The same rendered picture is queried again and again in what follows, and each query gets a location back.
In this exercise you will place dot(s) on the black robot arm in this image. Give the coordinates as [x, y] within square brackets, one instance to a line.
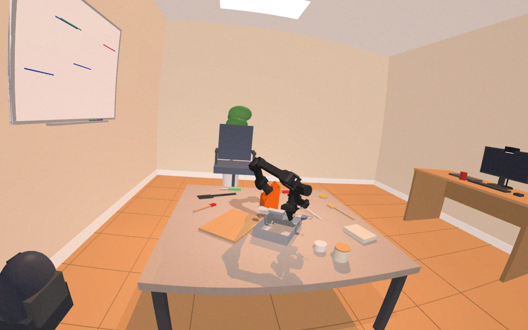
[285, 177]

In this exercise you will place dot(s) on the short white cylinder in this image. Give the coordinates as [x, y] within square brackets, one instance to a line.
[320, 246]

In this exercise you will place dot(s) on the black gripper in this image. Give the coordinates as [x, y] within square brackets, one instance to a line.
[290, 206]

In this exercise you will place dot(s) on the white cylindrical jar with orange lid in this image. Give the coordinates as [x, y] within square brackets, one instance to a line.
[341, 252]

